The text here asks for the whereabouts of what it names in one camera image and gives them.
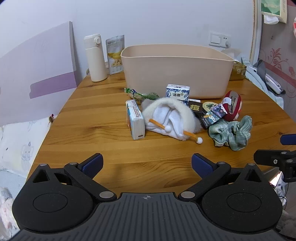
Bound banana chip snack pouch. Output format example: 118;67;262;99
106;35;125;75

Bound green hanging tissue box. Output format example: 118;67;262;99
260;0;288;24

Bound gold tissue pack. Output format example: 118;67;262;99
221;48;247;81

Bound green checked cloth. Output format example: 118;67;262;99
208;119;233;147

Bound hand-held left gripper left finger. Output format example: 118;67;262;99
30;153;117;202

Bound floral printed bedding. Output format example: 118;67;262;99
0;173;28;235

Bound white handheld device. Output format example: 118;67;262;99
265;73;286;95

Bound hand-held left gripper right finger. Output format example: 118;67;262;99
180;153;264;202

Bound white fluffy hat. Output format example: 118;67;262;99
141;97;204;144

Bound beige plastic storage bin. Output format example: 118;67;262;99
120;45;235;100

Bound white blue tissue packet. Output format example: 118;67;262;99
165;84;191;103

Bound green candy wrapper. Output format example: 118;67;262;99
124;87;160;101

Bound black box with gold character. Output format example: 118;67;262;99
187;99;201;118

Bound grey fabric item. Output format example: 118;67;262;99
256;59;269;81

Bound purple patterned small box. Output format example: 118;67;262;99
211;103;228;118

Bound white wall socket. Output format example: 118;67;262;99
209;32;232;49

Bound cream thermos bottle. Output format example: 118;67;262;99
84;34;108;82

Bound light blue cloth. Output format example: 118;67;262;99
240;57;285;110

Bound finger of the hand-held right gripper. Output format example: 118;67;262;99
253;149;296;167
280;134;296;145

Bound elephant print pillow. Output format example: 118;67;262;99
0;115;55;179

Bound white curved frame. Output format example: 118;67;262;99
251;0;263;68

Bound lilac board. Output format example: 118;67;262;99
0;21;78;127

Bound green checked scrunchie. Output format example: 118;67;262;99
225;115;253;152

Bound white small cardboard box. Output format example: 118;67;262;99
125;99;146;141

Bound dark box with bear print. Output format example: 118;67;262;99
200;111;224;130

